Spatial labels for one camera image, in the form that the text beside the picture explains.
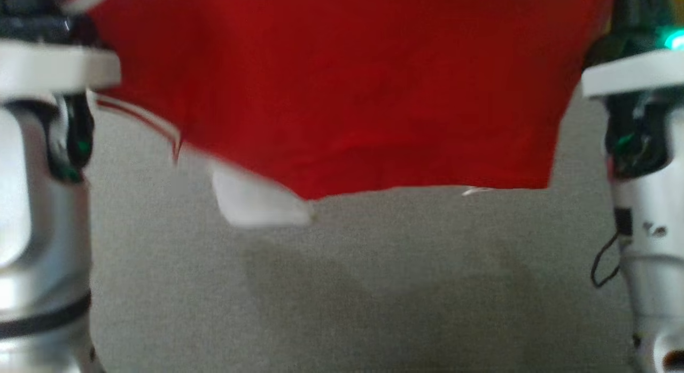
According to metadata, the red t-shirt white band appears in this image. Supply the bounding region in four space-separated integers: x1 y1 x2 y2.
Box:
56 0 615 228

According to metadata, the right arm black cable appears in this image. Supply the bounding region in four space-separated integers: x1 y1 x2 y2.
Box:
590 231 623 288

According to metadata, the grey fabric sofa ottoman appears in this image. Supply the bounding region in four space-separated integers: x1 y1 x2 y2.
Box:
80 84 642 373

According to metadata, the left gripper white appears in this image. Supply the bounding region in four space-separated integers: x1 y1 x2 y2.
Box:
0 39 122 104

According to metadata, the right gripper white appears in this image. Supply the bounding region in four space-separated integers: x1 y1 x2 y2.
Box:
581 49 684 99

